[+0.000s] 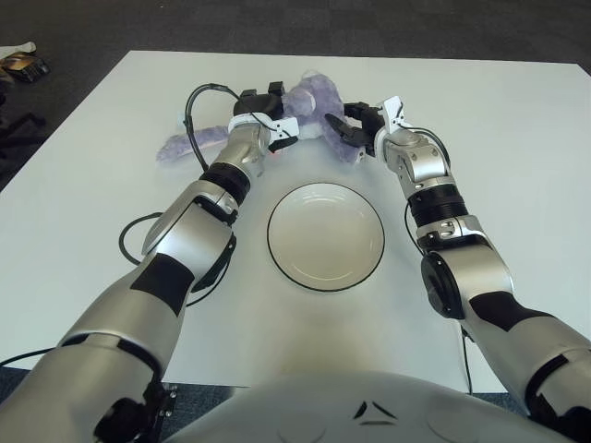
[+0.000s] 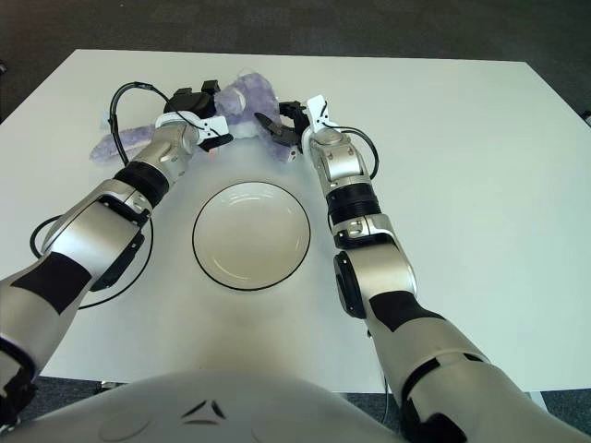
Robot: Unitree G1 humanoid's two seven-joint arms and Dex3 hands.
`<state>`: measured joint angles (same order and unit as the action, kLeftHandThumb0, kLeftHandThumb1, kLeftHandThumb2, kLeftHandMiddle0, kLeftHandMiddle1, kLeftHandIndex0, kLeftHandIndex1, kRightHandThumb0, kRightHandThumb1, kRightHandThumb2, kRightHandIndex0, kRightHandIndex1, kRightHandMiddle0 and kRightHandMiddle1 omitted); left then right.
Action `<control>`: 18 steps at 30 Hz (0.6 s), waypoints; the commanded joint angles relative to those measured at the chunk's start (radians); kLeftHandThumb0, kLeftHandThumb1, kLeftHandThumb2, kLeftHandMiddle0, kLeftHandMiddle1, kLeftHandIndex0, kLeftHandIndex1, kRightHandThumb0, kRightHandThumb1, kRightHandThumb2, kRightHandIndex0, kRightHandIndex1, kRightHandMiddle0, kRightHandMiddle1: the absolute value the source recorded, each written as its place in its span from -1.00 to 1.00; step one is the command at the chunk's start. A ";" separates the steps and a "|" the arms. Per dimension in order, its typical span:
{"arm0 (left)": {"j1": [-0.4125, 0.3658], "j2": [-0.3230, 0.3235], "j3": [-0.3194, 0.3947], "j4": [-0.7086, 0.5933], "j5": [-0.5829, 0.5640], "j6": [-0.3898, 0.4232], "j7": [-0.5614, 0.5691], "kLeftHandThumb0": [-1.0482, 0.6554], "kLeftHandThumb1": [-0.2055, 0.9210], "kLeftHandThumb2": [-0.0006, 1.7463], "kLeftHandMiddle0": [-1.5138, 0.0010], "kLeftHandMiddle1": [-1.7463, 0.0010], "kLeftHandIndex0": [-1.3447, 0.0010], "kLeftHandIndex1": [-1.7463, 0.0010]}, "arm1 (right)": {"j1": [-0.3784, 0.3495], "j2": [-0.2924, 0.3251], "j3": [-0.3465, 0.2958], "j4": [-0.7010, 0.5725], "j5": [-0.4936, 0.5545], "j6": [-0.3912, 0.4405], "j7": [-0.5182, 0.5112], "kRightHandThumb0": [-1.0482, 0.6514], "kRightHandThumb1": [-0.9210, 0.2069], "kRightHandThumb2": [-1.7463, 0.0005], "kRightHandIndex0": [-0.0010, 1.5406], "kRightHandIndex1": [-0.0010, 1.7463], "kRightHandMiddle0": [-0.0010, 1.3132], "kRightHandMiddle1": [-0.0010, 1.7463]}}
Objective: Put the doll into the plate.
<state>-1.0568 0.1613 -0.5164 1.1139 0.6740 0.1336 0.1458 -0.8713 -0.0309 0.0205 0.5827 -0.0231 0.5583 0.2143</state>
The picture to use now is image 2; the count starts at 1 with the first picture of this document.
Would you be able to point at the white table leg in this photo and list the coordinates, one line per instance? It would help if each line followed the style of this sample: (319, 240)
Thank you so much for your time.
(535, 400)

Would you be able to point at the purple plush bunny doll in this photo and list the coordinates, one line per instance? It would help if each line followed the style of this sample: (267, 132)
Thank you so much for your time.
(249, 97)

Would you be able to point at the white plate with black rim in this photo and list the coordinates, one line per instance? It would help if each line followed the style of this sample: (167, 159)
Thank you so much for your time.
(251, 235)

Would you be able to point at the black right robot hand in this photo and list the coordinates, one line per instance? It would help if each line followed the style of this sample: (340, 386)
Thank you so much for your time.
(288, 136)

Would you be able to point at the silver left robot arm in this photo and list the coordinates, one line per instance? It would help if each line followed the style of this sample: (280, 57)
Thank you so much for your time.
(83, 235)

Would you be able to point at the grey robot torso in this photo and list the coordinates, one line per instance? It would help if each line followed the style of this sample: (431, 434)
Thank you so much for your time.
(231, 406)

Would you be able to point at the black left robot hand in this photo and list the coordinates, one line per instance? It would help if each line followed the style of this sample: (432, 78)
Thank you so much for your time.
(191, 104)

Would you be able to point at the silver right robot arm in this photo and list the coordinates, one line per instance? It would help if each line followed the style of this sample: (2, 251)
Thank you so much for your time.
(383, 272)

